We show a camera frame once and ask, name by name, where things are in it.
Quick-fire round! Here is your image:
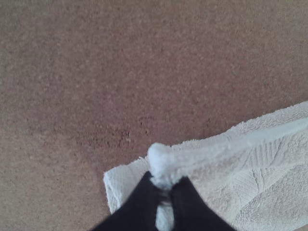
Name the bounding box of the pale towel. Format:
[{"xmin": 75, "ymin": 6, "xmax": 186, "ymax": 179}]
[{"xmin": 103, "ymin": 101, "xmax": 308, "ymax": 231}]

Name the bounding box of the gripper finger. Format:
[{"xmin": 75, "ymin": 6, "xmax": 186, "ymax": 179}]
[
  {"xmin": 90, "ymin": 171, "xmax": 161, "ymax": 231},
  {"xmin": 169, "ymin": 176, "xmax": 238, "ymax": 231}
]

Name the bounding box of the cork mat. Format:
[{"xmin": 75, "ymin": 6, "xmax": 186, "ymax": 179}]
[{"xmin": 0, "ymin": 0, "xmax": 308, "ymax": 231}]

